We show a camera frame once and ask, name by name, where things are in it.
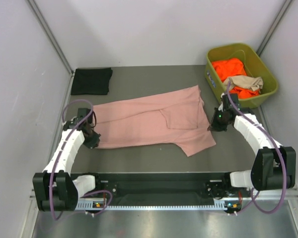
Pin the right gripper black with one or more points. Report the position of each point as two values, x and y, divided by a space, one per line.
214 126

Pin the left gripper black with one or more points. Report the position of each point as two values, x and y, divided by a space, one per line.
95 142

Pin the pink t shirt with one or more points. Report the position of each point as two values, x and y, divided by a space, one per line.
176 117

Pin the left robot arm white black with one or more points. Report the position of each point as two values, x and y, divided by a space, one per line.
54 187

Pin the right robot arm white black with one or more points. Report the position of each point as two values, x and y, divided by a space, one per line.
274 166

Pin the beige t shirt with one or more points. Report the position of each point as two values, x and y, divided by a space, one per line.
244 82

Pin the orange t shirt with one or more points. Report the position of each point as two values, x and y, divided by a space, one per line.
233 67

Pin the folded black t shirt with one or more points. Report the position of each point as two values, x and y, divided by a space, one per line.
91 81

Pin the olive green plastic bin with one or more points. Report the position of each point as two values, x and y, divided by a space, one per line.
253 66

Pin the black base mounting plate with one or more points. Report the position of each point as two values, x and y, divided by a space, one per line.
167 189

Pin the grey slotted cable duct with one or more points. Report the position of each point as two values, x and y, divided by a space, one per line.
90 205

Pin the right aluminium corner post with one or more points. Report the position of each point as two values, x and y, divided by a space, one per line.
274 26

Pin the aluminium corner post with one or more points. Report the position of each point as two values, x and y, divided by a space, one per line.
48 32
274 26

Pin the left aluminium corner post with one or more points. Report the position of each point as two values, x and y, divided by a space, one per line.
48 32

